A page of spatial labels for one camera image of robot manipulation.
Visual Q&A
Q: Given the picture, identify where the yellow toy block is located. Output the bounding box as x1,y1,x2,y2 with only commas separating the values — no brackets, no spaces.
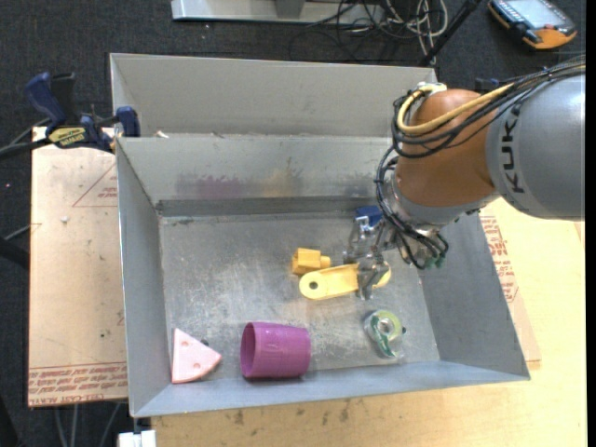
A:
291,247,332,277

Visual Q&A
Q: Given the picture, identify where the purple plastic cup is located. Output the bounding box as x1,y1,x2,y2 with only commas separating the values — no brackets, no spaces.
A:
238,320,313,382

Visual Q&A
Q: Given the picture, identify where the pink wedge with holes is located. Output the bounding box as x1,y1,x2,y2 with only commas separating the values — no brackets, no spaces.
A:
170,327,224,386

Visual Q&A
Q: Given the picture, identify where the grey metal bin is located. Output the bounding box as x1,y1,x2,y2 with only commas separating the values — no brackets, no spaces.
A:
108,52,532,420

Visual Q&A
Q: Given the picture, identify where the yellow tag with hole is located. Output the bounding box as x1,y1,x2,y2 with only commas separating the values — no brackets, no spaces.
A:
298,263,393,302

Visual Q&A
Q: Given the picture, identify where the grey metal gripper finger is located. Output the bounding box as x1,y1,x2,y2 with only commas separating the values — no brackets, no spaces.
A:
371,255,391,289
355,265,374,302

